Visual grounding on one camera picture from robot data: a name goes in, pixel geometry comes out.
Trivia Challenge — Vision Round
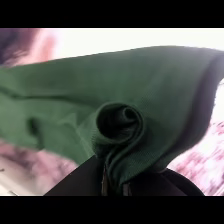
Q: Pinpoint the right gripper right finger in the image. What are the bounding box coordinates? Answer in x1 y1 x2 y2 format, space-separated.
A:
122 168 205 197

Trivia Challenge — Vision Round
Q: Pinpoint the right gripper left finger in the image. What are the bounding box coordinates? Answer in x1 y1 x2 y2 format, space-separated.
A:
44 154 108 197

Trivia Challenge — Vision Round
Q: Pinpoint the green shirt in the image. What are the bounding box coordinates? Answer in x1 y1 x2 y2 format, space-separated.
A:
0 45 224 194

